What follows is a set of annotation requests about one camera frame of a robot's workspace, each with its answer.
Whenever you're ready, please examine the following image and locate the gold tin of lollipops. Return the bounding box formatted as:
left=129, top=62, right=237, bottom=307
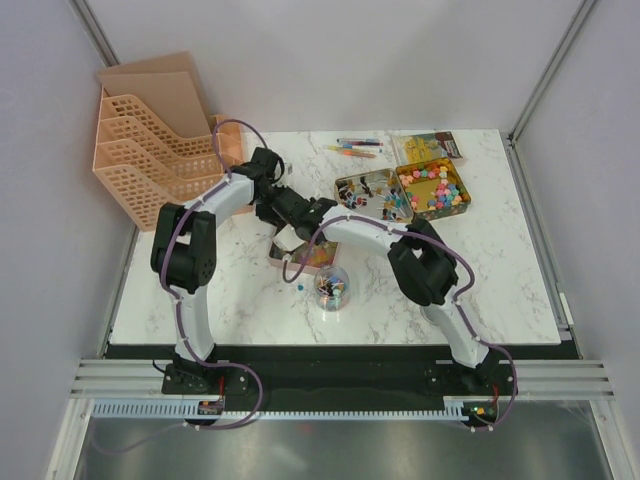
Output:
left=334, top=168, right=414, bottom=223

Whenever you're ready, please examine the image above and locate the gold tin of star candies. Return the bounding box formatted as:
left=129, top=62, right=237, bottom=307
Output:
left=395, top=157, right=472, bottom=221

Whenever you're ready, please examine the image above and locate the peach plastic file organizer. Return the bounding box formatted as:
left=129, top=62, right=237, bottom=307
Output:
left=93, top=52, right=245, bottom=232

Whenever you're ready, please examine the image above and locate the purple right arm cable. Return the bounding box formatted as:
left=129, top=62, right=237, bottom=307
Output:
left=280, top=214, right=517, bottom=434

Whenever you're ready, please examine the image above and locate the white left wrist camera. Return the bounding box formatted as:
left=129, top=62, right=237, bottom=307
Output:
left=275, top=162, right=292, bottom=179

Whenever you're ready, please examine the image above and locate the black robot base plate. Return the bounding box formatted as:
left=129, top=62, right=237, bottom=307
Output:
left=165, top=345, right=515, bottom=409

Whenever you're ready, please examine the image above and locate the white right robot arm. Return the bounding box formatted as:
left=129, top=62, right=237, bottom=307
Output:
left=270, top=188, right=498, bottom=394

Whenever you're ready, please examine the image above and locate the light blue cable duct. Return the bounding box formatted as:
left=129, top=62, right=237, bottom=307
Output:
left=92, top=397, right=500, bottom=421

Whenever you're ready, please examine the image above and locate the pink tray of gummy candies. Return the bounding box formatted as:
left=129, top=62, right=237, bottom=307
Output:
left=268, top=242, right=339, bottom=274

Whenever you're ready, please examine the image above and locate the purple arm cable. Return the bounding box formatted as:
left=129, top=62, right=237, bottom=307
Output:
left=92, top=119, right=274, bottom=455
left=280, top=214, right=517, bottom=434

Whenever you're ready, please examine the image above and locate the paperback book with yellow cover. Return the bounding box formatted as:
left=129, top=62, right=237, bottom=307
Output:
left=391, top=131, right=464, bottom=165

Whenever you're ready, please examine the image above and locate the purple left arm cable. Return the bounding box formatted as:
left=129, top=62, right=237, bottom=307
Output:
left=92, top=119, right=274, bottom=455

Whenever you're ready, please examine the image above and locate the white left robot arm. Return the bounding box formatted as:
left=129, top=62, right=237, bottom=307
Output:
left=150, top=147, right=287, bottom=394

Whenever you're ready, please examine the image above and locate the clear glass jar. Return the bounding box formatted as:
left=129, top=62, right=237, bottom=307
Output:
left=313, top=265, right=351, bottom=312

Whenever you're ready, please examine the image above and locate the orange highlighter pen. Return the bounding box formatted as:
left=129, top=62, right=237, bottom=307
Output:
left=338, top=149, right=376, bottom=159

